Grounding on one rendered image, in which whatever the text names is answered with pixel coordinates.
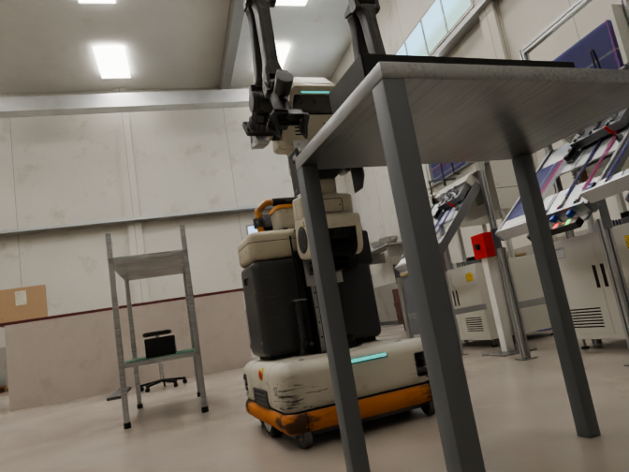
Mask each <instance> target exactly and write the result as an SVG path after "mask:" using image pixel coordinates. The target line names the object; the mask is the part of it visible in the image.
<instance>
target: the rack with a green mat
mask: <svg viewBox="0 0 629 472"><path fill-rule="evenodd" d="M180 233H181V240H182V248H183V249H182V250H174V251H166V252H158V253H151V254H142V255H135V256H126V257H118V258H114V257H113V251H112V241H111V233H110V232H108V233H105V237H106V247H107V256H108V265H109V275H110V293H111V302H112V312H113V321H114V330H115V340H116V349H117V359H118V368H119V378H120V387H121V396H122V406H123V415H124V429H129V428H131V421H130V417H129V407H128V398H127V388H126V380H125V370H124V369H125V368H130V367H134V376H135V385H136V394H137V403H138V404H137V409H139V408H143V404H142V401H141V392H140V384H139V366H141V365H146V364H152V363H157V362H162V361H172V360H178V359H182V358H188V357H193V359H194V366H195V374H196V382H197V397H199V396H200V398H201V405H202V408H201V412H202V413H206V412H209V408H208V406H207V398H206V391H205V383H204V375H203V369H202V361H201V354H200V346H199V339H198V331H197V317H196V309H195V302H194V294H193V287H192V280H191V273H190V265H189V257H188V250H187V242H186V235H185V227H184V225H180ZM115 272H117V273H118V274H119V275H120V276H121V277H122V278H123V279H124V285H125V295H126V304H127V313H128V322H129V330H130V340H131V348H132V358H133V359H132V360H130V361H124V353H123V343H122V334H121V325H120V316H119V306H118V297H117V287H116V278H115ZM180 273H182V274H183V282H184V290H185V298H186V305H187V314H188V321H189V329H190V336H191V344H192V348H190V349H186V350H180V351H177V352H176V353H175V354H170V355H165V356H159V357H153V358H149V359H146V357H141V358H138V357H137V349H136V339H135V331H134V322H133V313H132V304H131V295H130V286H129V281H130V280H138V279H144V278H152V277H158V276H166V275H173V274H180Z"/></svg>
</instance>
